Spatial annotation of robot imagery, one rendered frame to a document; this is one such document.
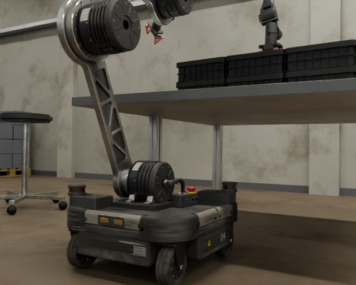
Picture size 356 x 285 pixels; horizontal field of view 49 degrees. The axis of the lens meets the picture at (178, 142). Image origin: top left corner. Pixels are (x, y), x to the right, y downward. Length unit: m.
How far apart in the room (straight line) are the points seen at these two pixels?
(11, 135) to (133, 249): 5.24
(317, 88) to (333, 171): 3.08
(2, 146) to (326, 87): 5.52
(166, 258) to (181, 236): 0.09
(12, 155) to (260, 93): 5.41
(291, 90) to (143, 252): 0.74
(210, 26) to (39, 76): 3.08
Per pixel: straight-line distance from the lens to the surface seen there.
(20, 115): 3.04
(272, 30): 2.01
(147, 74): 5.47
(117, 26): 1.34
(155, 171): 1.48
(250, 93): 1.44
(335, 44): 1.83
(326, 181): 4.44
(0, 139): 6.38
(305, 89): 1.39
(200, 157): 4.97
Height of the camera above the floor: 0.47
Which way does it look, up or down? 1 degrees up
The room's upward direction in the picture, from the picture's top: 1 degrees clockwise
